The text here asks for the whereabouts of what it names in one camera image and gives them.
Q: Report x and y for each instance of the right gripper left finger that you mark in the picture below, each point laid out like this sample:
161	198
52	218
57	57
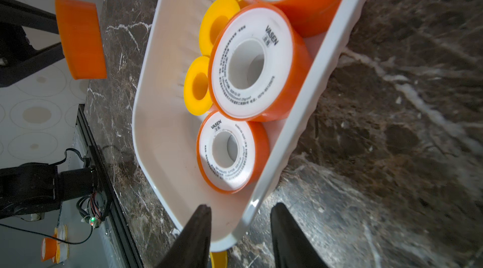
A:
192	247

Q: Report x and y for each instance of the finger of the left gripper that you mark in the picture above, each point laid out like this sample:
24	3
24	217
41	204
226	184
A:
16	13
19	59

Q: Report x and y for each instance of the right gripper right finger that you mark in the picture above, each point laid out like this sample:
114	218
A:
291	246

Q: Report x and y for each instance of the orange tape roll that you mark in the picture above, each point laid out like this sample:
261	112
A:
258	66
81	40

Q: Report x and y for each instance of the white plastic storage box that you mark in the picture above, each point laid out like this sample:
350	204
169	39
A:
164	132

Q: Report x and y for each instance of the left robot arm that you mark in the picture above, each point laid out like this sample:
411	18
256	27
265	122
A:
37	121

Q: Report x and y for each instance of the yellow black flat roll lower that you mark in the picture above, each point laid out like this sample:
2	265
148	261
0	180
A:
219	259

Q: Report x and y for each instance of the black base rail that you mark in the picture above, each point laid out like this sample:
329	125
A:
125	250

